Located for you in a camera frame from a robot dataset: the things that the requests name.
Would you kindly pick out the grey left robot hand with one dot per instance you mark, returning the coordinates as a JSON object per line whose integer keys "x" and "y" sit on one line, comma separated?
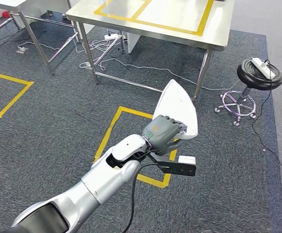
{"x": 160, "y": 132}

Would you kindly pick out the white curved plastic part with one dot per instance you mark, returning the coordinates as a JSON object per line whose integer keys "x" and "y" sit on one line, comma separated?
{"x": 177, "y": 103}

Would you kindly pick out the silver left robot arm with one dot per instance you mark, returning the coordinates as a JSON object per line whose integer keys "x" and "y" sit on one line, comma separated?
{"x": 102, "y": 180}

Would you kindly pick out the steel workbench table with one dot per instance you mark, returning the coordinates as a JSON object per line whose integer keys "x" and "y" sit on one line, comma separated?
{"x": 216, "y": 32}

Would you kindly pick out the white cabinet panel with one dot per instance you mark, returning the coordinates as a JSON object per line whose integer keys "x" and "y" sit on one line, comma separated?
{"x": 132, "y": 41}

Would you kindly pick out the white power strip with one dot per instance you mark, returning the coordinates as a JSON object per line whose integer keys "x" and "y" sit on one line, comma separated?
{"x": 112, "y": 36}
{"x": 262, "y": 67}

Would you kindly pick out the black round stool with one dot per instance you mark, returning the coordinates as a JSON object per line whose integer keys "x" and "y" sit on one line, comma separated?
{"x": 250, "y": 77}

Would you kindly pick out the white floor socket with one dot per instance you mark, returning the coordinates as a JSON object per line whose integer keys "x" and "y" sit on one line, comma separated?
{"x": 21, "y": 49}

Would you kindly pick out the small red object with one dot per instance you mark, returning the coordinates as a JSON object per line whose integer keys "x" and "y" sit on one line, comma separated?
{"x": 6, "y": 14}

